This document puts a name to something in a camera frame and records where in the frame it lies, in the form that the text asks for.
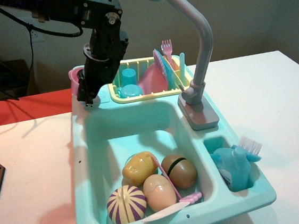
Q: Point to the purple striped toy onion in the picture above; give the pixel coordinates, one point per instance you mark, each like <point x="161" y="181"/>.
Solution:
<point x="126" y="204"/>

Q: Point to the brown toy kiwi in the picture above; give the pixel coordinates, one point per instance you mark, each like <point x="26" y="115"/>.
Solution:
<point x="181" y="172"/>

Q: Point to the teal pink toy plate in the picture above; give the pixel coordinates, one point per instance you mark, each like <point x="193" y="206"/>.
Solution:
<point x="164" y="68"/>

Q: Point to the pink toy fork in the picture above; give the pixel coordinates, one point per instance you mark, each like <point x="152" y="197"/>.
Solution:
<point x="167" y="48"/>

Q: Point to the dark furniture at left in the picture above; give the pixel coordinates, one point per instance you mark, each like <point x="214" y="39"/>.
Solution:
<point x="16" y="80"/>

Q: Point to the light blue toy knife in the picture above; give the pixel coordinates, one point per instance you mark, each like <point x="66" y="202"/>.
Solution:
<point x="182" y="66"/>

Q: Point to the teal toy sink unit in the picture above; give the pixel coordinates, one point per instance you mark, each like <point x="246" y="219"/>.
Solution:
<point x="108" y="134"/>

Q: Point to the yellow dish drying rack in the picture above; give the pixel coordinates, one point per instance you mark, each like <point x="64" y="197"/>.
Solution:
<point x="140" y="65"/>

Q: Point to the yellow toy potato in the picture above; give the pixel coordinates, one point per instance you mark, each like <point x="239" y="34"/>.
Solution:
<point x="139" y="168"/>

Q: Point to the pink white toy spatula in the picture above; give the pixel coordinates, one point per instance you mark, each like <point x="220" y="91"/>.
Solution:
<point x="182" y="202"/>

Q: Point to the red cloth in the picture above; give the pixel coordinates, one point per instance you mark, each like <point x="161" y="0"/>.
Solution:
<point x="35" y="106"/>

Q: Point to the blue toy soap bottle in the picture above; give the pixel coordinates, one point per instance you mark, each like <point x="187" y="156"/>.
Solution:
<point x="234" y="165"/>

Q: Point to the blue toy cup upright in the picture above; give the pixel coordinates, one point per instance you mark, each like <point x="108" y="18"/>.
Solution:
<point x="128" y="77"/>

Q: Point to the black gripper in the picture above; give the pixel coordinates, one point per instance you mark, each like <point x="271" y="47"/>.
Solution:
<point x="103" y="53"/>

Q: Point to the grey toy faucet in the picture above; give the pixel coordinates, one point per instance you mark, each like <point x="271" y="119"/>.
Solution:
<point x="197" y="110"/>

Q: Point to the pink plastic toy cup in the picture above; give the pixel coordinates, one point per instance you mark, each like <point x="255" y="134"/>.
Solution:
<point x="74" y="80"/>

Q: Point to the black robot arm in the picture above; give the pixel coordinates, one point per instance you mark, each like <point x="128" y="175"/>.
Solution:
<point x="81" y="13"/>

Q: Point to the blue white dish brush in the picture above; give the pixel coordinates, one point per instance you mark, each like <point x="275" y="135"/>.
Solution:
<point x="251" y="148"/>

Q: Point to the blue toy cup lying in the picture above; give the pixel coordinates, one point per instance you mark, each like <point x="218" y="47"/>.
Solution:
<point x="130" y="91"/>

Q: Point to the white wall outlet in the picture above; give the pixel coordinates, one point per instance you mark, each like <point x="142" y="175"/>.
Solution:
<point x="34" y="35"/>

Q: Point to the beige toy egg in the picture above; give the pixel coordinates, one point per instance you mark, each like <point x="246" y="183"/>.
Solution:
<point x="158" y="192"/>

